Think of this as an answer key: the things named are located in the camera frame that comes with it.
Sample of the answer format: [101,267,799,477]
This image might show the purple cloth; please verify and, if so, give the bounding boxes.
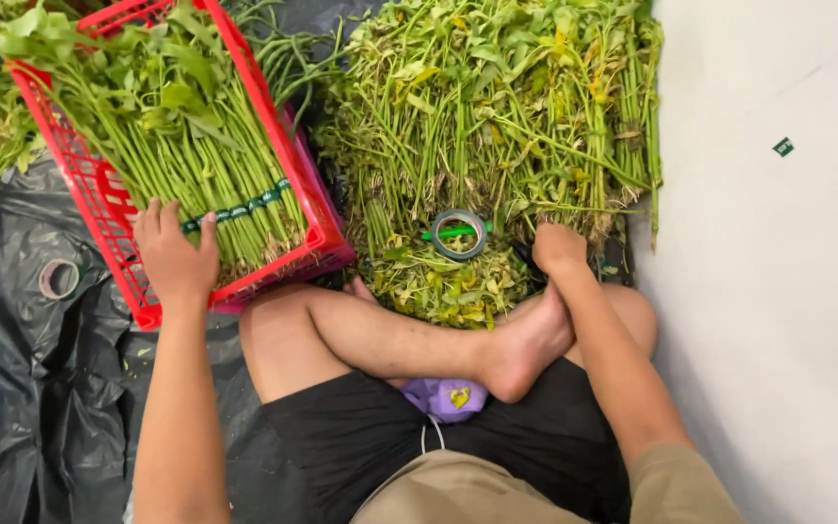
[400,377,490,425]

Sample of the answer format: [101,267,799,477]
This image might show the person's right leg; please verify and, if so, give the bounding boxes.
[342,275,660,390]

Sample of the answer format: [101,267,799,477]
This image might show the green tape roll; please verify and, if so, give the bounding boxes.
[431,209,490,262]

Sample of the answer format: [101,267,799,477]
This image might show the dark green long stems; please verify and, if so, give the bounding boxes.
[228,0,351,128]

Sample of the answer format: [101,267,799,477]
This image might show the large heap of leafy stems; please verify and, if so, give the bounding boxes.
[310,0,666,330]

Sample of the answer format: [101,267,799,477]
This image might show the green tape band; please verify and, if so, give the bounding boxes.
[181,177,293,236]

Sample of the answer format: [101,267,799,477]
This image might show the white drawstring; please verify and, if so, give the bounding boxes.
[420,415,447,456]

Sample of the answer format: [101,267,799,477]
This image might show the black plastic sheet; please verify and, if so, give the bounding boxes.
[0,0,391,524]

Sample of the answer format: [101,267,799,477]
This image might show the tan shirt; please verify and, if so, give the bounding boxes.
[350,442,747,524]

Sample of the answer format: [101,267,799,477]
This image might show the bundle of green leafy stems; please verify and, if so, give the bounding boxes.
[0,0,311,286]

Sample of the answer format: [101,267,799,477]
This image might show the person's right hand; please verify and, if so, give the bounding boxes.
[532,223,589,282]

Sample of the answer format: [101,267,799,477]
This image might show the green-handled tool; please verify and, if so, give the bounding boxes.
[420,222,495,243]

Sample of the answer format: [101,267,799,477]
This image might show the person's left hand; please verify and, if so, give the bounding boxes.
[133,198,222,308]

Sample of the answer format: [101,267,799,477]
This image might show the person's leg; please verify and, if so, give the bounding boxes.
[239,280,577,406]
[342,275,660,390]

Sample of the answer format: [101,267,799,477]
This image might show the pink plastic crate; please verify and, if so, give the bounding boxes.
[208,102,358,316]

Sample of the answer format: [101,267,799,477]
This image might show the person's left leg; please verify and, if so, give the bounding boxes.
[239,280,577,406]

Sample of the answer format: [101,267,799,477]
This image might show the clear tape roll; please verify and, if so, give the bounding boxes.
[38,258,82,301]

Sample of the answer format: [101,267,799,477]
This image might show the black shorts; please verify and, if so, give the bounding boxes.
[260,355,632,524]

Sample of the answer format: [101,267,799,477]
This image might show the red plastic crate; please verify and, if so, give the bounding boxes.
[4,0,348,332]

